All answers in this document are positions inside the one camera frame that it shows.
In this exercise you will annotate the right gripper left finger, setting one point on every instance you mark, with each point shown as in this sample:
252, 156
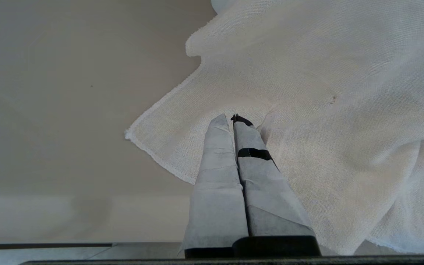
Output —
215, 202

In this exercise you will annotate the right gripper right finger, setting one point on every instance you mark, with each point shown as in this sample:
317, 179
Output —
271, 206

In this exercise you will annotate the white cylindrical cup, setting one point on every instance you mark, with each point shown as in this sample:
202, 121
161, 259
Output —
221, 4

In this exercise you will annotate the white woven cloth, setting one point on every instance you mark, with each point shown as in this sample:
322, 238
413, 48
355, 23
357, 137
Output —
326, 92

